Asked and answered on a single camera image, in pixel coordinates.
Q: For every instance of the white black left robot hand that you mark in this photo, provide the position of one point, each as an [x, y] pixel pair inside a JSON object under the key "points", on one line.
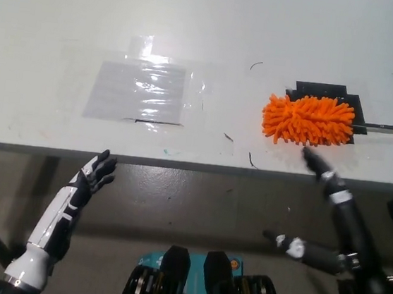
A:
{"points": [[61, 209]]}

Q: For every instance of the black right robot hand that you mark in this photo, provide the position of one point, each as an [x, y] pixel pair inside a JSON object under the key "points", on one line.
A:
{"points": [[353, 236]]}

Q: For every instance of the orange microfibre duster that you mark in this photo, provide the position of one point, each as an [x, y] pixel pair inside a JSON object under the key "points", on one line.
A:
{"points": [[306, 120]]}

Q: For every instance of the taped clear plastic sheet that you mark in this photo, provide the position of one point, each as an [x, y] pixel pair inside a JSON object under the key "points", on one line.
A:
{"points": [[135, 94]]}

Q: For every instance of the black tape patch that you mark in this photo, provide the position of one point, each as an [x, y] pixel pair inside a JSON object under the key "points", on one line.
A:
{"points": [[316, 89]]}

